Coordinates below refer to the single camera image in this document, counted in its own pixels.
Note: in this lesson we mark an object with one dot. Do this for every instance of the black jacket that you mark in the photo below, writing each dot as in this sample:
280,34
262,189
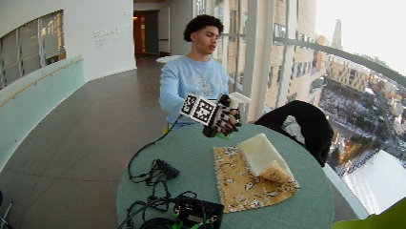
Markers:
307,125

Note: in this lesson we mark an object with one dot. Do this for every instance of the the person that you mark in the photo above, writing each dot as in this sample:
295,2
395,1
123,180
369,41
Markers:
191,76

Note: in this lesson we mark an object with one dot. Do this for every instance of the black electronics box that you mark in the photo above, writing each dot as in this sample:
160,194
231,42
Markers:
199,212

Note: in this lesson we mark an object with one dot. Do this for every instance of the black power adapter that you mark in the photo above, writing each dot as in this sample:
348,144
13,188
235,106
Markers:
167,169

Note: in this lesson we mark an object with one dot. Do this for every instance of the yellow-green chair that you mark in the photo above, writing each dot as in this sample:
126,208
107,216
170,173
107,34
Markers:
375,218

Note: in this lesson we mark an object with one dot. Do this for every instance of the yellow floral cloth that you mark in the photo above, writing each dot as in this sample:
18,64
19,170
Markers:
250,179

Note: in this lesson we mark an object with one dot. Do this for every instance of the white plastic object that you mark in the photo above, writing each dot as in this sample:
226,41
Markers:
239,98

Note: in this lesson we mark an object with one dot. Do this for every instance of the white round table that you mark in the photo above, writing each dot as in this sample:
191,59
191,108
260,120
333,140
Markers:
168,58

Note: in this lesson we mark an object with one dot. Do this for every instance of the wooden handrail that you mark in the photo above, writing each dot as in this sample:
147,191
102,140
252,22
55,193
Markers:
41,79

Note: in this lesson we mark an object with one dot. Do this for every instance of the white marker cube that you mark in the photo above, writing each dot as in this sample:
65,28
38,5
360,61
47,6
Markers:
198,109

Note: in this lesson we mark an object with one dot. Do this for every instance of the grey window railing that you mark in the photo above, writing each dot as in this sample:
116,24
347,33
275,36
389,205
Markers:
339,52

